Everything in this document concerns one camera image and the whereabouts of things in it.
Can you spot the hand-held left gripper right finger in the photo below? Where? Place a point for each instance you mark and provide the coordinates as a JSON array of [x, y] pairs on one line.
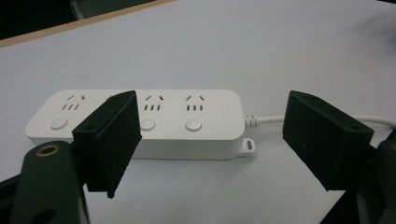
[[323, 140]]

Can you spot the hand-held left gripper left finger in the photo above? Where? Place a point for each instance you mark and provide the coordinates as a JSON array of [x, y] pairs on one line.
[[107, 146]]

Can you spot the white power strip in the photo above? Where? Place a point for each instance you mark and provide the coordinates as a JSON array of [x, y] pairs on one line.
[[193, 124]]

